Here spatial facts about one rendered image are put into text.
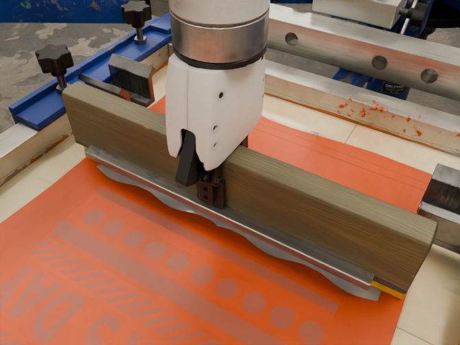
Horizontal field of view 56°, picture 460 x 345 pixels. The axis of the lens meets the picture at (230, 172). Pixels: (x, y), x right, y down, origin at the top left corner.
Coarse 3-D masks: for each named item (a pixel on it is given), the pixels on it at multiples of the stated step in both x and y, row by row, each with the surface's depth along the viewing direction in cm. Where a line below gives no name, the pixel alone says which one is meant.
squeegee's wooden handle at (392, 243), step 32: (64, 96) 49; (96, 96) 48; (96, 128) 49; (128, 128) 46; (160, 128) 44; (128, 160) 50; (160, 160) 46; (256, 160) 40; (256, 192) 41; (288, 192) 39; (320, 192) 38; (352, 192) 38; (288, 224) 41; (320, 224) 39; (352, 224) 37; (384, 224) 35; (416, 224) 35; (352, 256) 39; (384, 256) 37; (416, 256) 35
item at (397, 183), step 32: (288, 160) 55; (320, 160) 55; (352, 160) 55; (384, 160) 55; (384, 192) 51; (416, 192) 51; (256, 256) 45; (320, 288) 42; (352, 320) 40; (384, 320) 40
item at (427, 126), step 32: (160, 64) 71; (288, 96) 64; (320, 96) 61; (352, 96) 60; (384, 96) 60; (32, 128) 55; (64, 128) 58; (384, 128) 59; (416, 128) 57; (448, 128) 55; (0, 160) 51; (32, 160) 55
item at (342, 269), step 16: (96, 160) 51; (112, 160) 50; (128, 176) 49; (144, 176) 48; (176, 192) 46; (192, 192) 46; (208, 208) 45; (224, 208) 45; (240, 224) 43; (256, 224) 43; (272, 240) 42; (288, 240) 42; (304, 256) 41; (320, 256) 41; (336, 272) 40; (352, 272) 39; (368, 272) 39; (368, 288) 39
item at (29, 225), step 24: (264, 120) 61; (264, 144) 58; (72, 168) 54; (96, 168) 54; (48, 192) 51; (72, 192) 51; (144, 192) 51; (24, 216) 49; (48, 216) 49; (192, 216) 49; (0, 240) 46; (24, 240) 46; (0, 264) 44
